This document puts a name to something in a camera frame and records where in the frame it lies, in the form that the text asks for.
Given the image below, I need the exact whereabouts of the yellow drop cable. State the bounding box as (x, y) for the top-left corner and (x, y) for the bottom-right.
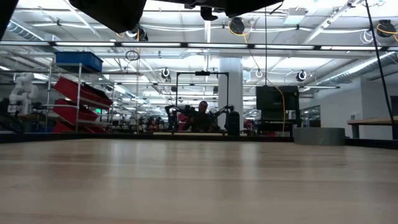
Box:
(226, 20), (286, 133)

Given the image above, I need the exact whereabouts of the red storage bin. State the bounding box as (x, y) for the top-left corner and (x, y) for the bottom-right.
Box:
(51, 120), (110, 134)
(54, 76), (114, 110)
(52, 98), (100, 125)

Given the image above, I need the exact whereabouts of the white column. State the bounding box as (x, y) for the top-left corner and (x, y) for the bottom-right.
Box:
(218, 57), (244, 131)

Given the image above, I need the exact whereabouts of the black cylindrical stand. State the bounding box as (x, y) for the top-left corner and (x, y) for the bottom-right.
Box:
(227, 110), (241, 136)

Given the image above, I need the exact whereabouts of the person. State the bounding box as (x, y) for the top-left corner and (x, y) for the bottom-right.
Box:
(183, 100), (220, 133)

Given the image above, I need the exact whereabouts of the long wooden table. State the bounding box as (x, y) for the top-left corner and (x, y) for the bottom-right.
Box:
(346, 116), (398, 140)

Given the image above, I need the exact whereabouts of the grey duct tape roll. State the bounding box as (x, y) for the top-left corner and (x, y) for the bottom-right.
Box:
(293, 126), (346, 146)

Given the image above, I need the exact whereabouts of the blue storage bin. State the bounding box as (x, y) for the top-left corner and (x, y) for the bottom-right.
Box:
(55, 50), (104, 73)

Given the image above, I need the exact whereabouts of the thin black slanted strut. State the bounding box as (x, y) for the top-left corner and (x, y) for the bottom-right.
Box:
(364, 0), (396, 123)

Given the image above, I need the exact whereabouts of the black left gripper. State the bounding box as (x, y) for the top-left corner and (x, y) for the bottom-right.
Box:
(155, 0), (284, 22)

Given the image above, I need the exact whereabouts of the black aluminium table frame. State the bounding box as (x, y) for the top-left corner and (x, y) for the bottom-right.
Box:
(0, 132), (398, 149)

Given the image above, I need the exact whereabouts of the long light strip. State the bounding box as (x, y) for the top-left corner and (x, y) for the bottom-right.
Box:
(0, 40), (398, 51)

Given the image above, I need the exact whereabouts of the black robot station frame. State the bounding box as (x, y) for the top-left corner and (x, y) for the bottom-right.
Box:
(175, 70), (230, 133)

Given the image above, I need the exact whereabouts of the black equipment cart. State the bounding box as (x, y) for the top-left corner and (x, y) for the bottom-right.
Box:
(255, 85), (301, 134)

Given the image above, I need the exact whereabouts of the black cable reel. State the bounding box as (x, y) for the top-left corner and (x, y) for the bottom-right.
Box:
(376, 18), (398, 38)
(228, 17), (246, 35)
(124, 26), (149, 42)

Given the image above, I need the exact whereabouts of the metal shelf rack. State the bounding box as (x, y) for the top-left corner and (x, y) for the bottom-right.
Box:
(43, 62), (114, 134)

